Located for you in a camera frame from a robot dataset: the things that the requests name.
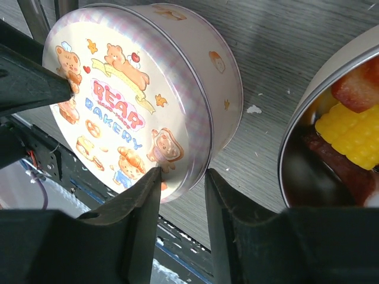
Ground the short pink lunch tin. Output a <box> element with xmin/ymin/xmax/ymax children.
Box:
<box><xmin>278</xmin><ymin>27</ymin><xmax>378</xmax><ymax>207</ymax></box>

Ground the yellow round food ball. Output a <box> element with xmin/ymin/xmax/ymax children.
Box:
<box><xmin>315</xmin><ymin>103</ymin><xmax>378</xmax><ymax>170</ymax></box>

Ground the striped bacon cube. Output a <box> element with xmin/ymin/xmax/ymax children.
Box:
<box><xmin>331</xmin><ymin>56</ymin><xmax>378</xmax><ymax>113</ymax></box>

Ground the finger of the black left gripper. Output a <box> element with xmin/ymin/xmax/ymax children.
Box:
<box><xmin>1</xmin><ymin>21</ymin><xmax>73</xmax><ymax>117</ymax></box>

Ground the tall pink lunch tin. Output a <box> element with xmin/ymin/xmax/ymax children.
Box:
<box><xmin>88</xmin><ymin>3</ymin><xmax>243</xmax><ymax>203</ymax></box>

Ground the round metal lid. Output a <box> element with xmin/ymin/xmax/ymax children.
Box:
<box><xmin>43</xmin><ymin>5</ymin><xmax>213</xmax><ymax>203</ymax></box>

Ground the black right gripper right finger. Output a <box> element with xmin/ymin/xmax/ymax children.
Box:
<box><xmin>205</xmin><ymin>170</ymin><xmax>378</xmax><ymax>283</ymax></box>

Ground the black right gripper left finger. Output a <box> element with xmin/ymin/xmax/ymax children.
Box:
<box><xmin>0</xmin><ymin>166</ymin><xmax>163</xmax><ymax>284</ymax></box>

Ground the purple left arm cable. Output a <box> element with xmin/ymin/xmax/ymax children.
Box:
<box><xmin>29</xmin><ymin>170</ymin><xmax>50</xmax><ymax>211</ymax></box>

